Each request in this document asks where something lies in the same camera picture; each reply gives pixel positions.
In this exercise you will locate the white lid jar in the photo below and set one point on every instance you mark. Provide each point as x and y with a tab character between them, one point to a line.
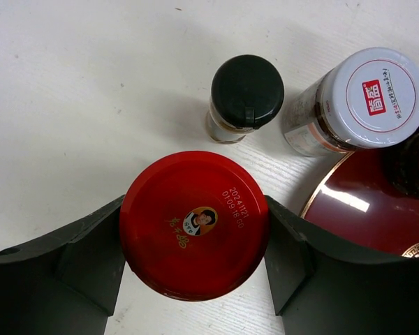
368	101

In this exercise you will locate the red round tray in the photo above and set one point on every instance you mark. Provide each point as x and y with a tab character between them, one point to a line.
356	201

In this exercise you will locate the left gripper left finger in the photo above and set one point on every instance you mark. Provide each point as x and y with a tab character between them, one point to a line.
66	281

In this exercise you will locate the black cap spice bottle left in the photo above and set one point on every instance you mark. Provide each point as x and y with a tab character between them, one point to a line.
247	92

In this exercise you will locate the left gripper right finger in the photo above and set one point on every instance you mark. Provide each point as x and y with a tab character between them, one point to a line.
323	284

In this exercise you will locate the red cap sauce bottle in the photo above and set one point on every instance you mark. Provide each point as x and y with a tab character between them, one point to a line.
401	166
194	226

